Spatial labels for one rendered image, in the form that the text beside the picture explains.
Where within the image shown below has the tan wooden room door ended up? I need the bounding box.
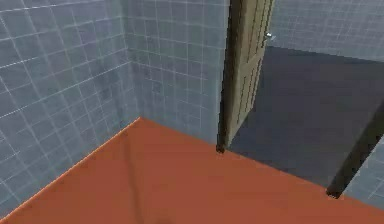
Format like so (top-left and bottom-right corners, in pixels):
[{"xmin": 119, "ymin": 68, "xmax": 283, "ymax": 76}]
[{"xmin": 223, "ymin": 0, "xmax": 276, "ymax": 150}]

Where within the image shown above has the dark brown door frame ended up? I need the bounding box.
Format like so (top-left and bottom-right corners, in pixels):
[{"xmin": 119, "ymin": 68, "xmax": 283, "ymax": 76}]
[{"xmin": 215, "ymin": 0, "xmax": 384, "ymax": 200}]

